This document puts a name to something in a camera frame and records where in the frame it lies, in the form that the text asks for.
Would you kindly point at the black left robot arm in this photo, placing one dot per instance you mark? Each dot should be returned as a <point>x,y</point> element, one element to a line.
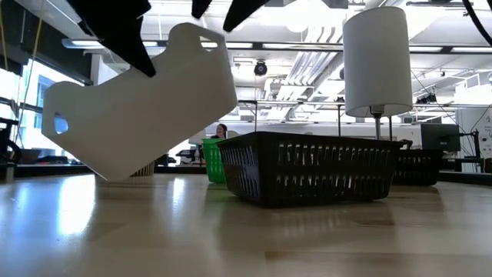
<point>7,150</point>

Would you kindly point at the black round hanging camera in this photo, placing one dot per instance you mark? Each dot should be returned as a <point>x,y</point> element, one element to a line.
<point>260,68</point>

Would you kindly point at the black slotted plastic basket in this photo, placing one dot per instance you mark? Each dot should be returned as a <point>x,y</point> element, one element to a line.
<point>417,167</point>
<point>307,169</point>

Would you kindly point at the person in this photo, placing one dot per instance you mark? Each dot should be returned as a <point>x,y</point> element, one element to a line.
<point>221,131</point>

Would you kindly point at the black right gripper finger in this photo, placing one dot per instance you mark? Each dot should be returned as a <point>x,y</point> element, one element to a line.
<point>200,7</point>
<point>244,9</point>

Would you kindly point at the ceiling light strip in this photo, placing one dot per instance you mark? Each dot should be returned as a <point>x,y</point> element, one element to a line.
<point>472,50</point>
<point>426,49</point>

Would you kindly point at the black monitor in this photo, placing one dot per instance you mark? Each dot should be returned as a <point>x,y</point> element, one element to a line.
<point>440,136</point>

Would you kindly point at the white cylindrical lamp shade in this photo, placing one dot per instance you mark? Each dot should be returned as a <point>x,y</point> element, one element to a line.
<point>376,61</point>

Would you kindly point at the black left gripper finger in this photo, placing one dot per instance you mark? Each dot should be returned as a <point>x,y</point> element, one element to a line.
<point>115,27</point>

